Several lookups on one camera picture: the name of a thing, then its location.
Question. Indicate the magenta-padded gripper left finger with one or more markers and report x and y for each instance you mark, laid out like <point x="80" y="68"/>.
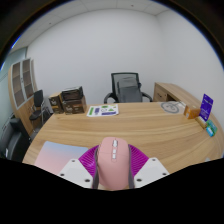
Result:
<point x="76" y="173"/>

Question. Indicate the wooden card stand block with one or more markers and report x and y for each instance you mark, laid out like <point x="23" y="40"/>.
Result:
<point x="201" y="122"/>

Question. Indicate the black visitor chair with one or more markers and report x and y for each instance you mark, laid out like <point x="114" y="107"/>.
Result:
<point x="38" y="100"/>

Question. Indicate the large brown cardboard box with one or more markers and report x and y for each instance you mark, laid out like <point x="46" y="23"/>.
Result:
<point x="75" y="106"/>

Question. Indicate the black box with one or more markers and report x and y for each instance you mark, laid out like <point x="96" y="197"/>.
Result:
<point x="72" y="93"/>

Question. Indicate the pink computer mouse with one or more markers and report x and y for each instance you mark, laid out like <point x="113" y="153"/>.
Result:
<point x="113" y="166"/>

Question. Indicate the small green box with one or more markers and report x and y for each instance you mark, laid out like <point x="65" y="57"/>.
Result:
<point x="212" y="126"/>

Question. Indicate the wooden glass-door cabinet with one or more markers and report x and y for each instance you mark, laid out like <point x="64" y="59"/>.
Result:
<point x="21" y="86"/>

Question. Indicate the pink-blue gradient mouse pad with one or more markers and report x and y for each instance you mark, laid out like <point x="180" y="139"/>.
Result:
<point x="56" y="155"/>

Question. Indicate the small brown cardboard box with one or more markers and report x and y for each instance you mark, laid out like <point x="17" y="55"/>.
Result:
<point x="56" y="103"/>

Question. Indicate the printed paper sheet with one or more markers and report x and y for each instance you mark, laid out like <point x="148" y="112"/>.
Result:
<point x="102" y="110"/>

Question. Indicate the orange-brown box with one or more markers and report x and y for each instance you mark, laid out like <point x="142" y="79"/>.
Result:
<point x="192" y="112"/>

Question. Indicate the black leather armchair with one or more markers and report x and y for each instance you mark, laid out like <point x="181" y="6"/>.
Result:
<point x="13" y="140"/>

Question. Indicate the purple sign card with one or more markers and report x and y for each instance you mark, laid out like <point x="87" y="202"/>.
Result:
<point x="206" y="107"/>

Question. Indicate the wooden side desk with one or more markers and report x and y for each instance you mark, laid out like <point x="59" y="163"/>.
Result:
<point x="170" y="91"/>

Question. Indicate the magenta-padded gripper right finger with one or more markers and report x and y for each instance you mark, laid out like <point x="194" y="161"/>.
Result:
<point x="150" y="171"/>

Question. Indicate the black mesh office chair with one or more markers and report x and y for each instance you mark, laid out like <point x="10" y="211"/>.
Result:
<point x="128" y="88"/>

